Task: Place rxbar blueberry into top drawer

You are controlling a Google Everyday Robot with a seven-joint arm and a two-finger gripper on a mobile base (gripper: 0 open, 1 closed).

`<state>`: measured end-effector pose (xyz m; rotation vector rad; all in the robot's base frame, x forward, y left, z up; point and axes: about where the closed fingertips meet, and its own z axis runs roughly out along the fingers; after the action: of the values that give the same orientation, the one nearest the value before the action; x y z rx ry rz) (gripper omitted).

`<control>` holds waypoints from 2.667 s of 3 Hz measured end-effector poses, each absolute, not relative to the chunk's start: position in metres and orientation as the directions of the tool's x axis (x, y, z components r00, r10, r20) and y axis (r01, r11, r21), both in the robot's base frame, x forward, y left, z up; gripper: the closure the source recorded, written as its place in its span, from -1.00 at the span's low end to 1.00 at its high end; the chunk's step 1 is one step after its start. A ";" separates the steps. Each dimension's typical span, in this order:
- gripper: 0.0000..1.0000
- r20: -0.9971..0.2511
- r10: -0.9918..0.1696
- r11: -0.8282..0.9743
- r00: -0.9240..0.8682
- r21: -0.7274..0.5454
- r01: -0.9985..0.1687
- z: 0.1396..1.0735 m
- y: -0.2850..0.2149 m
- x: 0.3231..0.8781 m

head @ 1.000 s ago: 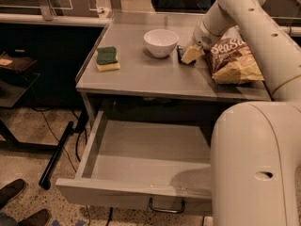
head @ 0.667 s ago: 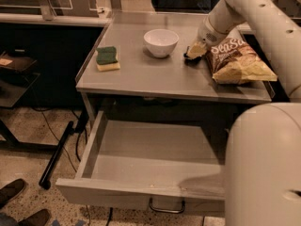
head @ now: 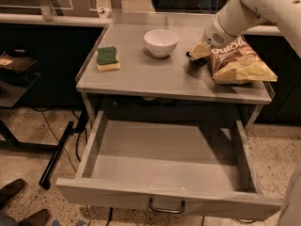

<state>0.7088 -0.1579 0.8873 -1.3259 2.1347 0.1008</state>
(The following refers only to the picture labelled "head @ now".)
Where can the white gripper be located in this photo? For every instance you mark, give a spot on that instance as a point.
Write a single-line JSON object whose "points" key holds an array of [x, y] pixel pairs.
{"points": [[213, 34]]}

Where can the green and yellow sponge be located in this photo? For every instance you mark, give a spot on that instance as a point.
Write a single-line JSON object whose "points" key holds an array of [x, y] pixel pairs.
{"points": [[107, 59]]}

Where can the dark side table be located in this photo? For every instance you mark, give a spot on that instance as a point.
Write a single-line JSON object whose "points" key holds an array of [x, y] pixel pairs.
{"points": [[16, 78]]}

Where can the dark blue rxbar wrapper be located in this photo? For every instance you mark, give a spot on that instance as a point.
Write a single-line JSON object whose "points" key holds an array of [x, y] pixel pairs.
{"points": [[201, 61]]}

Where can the sea salt chips bag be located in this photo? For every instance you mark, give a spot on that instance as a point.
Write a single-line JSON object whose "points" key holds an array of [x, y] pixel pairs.
{"points": [[238, 64]]}

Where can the black stand leg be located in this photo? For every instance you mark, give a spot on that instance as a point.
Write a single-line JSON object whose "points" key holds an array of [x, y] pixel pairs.
{"points": [[45, 179]]}

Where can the metal drawer handle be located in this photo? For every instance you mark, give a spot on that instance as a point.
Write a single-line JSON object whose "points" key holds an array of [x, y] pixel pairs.
{"points": [[166, 207]]}

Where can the white ceramic bowl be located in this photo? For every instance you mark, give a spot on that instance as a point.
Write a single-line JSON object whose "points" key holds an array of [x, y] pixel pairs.
{"points": [[161, 42]]}

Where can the grey cabinet table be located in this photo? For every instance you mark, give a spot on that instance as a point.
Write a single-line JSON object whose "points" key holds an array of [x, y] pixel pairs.
{"points": [[141, 74]]}

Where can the grey open top drawer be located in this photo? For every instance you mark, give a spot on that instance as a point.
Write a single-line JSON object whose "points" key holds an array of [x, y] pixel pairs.
{"points": [[126, 163]]}

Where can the brown shoe lower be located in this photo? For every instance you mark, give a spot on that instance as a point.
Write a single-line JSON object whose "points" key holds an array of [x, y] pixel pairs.
{"points": [[39, 218]]}

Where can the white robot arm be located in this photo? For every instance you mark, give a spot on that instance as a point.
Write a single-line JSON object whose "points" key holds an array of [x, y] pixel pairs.
{"points": [[284, 14]]}

